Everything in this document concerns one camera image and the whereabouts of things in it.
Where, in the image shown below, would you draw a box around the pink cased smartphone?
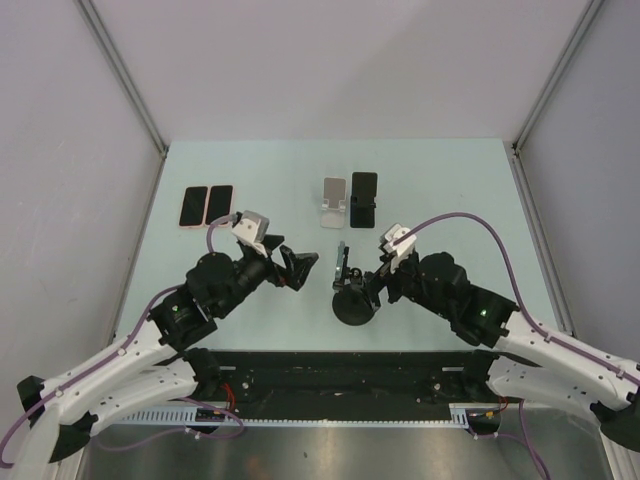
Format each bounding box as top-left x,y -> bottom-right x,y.
205,185 -> 234,226
178,186 -> 209,228

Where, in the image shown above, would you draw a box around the black round base phone stand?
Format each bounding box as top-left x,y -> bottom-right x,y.
331,268 -> 375,326

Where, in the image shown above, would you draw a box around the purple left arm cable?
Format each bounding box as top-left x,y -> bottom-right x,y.
0,214 -> 246,469

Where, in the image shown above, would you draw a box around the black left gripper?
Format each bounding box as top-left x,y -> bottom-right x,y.
215,234 -> 316,316

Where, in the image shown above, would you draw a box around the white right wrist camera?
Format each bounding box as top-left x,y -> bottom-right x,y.
379,223 -> 417,273

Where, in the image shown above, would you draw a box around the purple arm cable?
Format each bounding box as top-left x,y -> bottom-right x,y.
0,214 -> 246,469
394,212 -> 640,480

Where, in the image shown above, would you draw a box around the white slotted cable duct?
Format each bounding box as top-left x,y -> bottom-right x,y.
116,403 -> 497,428

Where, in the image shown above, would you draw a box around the black folding phone stand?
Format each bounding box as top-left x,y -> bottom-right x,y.
350,172 -> 378,229

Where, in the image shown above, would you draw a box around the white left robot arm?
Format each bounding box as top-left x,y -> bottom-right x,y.
1,235 -> 319,479

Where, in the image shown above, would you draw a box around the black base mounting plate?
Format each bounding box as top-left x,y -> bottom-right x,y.
191,350 -> 515,412

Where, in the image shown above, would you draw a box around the silver folding phone stand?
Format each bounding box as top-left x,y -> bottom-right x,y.
320,177 -> 347,229

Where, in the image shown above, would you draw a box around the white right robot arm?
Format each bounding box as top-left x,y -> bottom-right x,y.
364,252 -> 639,451

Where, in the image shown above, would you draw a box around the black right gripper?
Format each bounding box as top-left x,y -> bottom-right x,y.
351,248 -> 453,320

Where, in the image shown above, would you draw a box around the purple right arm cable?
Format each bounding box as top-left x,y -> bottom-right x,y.
394,212 -> 640,480

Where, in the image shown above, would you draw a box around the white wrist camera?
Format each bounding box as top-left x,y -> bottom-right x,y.
231,210 -> 270,257
379,223 -> 417,273

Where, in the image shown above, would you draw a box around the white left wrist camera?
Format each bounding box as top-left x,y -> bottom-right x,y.
231,210 -> 270,257

